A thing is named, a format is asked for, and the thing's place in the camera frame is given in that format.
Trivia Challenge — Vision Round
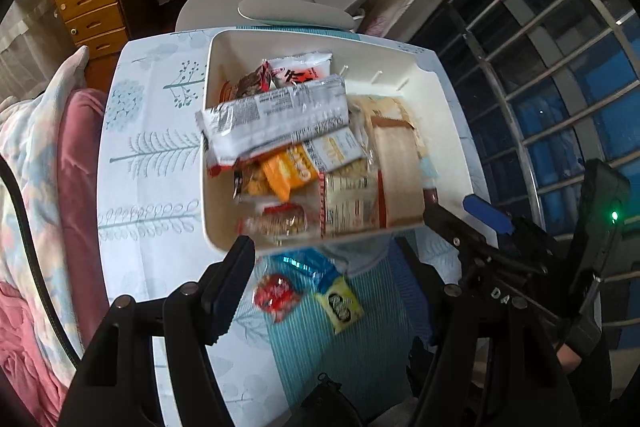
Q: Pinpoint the clear pack pale biscuit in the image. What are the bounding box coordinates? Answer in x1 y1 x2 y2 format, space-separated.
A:
238 202 320 243

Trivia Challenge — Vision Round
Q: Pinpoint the orange fried snack tray pack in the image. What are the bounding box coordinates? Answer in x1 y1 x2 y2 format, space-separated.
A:
233 164 273 202

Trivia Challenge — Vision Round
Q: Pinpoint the white orange snack bar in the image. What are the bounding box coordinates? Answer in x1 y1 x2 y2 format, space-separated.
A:
259 126 369 203

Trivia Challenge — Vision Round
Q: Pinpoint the long white cracker package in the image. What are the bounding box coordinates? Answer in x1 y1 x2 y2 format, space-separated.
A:
195 75 348 178

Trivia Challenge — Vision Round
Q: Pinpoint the grey red jujube snack bag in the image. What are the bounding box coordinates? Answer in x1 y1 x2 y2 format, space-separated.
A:
268 52 333 88

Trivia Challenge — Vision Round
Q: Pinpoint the red wrapped candy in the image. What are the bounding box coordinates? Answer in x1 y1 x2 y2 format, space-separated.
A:
253 273 302 323

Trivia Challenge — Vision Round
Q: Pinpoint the white red label snack pack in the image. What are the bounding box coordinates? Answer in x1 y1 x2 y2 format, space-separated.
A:
319 172 380 237

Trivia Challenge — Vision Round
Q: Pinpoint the blue foil snack packet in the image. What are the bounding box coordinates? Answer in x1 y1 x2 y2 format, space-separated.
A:
270 248 341 294

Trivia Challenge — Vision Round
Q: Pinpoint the white leaf print tablecloth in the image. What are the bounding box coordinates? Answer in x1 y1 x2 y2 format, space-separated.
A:
96 27 489 426

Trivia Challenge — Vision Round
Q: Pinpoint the brown beige bread package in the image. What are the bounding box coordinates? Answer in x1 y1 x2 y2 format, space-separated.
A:
347 95 438 229

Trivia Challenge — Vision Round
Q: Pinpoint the yellow green small snack packet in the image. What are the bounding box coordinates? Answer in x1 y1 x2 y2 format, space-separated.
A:
314 277 364 335

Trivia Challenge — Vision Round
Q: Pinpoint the white plastic storage bin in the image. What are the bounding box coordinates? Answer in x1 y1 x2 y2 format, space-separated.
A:
195 28 482 255

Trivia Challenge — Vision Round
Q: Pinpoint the pink floral quilt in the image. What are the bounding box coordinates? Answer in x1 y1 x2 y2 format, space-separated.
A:
1 48 108 426

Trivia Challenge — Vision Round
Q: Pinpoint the black cable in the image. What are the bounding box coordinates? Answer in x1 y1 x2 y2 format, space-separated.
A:
0 152 84 368

